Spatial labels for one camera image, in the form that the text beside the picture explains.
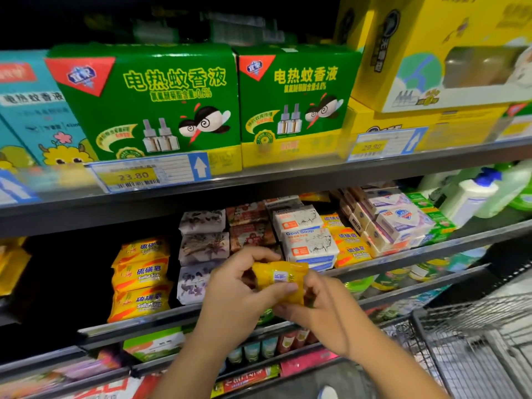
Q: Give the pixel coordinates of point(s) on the stack of pink soap boxes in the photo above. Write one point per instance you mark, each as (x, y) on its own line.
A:
(249, 232)

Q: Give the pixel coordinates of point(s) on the teal box yellow cartoon print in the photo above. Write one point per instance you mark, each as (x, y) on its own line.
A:
(37, 104)

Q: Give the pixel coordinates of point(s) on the stack of white orange soap boxes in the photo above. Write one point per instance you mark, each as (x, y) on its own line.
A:
(307, 245)

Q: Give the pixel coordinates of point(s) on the pink flat pack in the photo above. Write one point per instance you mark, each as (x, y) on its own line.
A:
(307, 363)

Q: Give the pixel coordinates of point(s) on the stack of green soap boxes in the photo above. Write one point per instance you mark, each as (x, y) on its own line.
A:
(436, 220)

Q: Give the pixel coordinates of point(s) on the white blue price tag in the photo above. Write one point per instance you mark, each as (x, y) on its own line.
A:
(17, 188)
(145, 173)
(386, 145)

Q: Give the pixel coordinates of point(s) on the green white carton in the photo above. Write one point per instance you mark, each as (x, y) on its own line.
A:
(154, 345)

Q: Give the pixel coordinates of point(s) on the green box mosquito print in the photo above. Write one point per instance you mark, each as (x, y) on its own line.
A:
(150, 87)
(299, 87)

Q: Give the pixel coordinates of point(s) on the large yellow box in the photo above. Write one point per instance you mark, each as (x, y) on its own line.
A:
(382, 37)

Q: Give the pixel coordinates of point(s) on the person's left hand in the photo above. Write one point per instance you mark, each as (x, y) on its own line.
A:
(233, 307)

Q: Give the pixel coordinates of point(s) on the flat yellow box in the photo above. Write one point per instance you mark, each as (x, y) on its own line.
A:
(449, 128)

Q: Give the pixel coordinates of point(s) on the stack of white purple soap boxes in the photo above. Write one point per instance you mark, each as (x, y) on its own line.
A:
(395, 218)

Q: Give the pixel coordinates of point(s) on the teal packets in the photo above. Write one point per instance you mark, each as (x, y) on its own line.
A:
(407, 305)

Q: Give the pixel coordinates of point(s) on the teal box pink flower print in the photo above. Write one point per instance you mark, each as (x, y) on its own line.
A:
(15, 149)

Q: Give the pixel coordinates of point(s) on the row of red tubes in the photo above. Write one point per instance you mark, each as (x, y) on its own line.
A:
(295, 340)

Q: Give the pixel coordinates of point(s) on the row of blue white tubes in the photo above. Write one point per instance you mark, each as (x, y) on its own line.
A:
(253, 349)

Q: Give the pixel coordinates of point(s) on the row of dark green packs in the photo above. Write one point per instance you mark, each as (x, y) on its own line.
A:
(208, 30)

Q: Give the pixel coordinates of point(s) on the stack of floral soap boxes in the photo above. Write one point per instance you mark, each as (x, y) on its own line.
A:
(202, 245)

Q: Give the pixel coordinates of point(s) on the yellow red flat pack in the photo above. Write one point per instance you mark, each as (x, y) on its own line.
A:
(245, 380)

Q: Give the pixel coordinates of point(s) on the row of pink orange packets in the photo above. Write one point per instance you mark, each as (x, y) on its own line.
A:
(58, 374)

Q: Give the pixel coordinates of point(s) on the stack of yellow soap cartons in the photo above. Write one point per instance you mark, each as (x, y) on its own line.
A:
(12, 266)

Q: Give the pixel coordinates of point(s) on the stack of yellow soap boxes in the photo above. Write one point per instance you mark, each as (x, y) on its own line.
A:
(353, 249)

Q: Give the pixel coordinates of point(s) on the red white packet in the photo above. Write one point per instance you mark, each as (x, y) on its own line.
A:
(112, 388)

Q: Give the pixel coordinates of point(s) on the yellow soap packet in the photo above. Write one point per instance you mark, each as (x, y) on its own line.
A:
(140, 276)
(281, 278)
(137, 303)
(141, 250)

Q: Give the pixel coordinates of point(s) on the white hand sanitizer bottle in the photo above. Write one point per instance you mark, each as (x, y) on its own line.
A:
(432, 183)
(465, 202)

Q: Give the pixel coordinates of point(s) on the person's white shoe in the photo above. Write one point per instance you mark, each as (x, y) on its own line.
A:
(328, 393)

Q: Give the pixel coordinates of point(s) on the person's right hand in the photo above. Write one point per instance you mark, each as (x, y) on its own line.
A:
(332, 316)

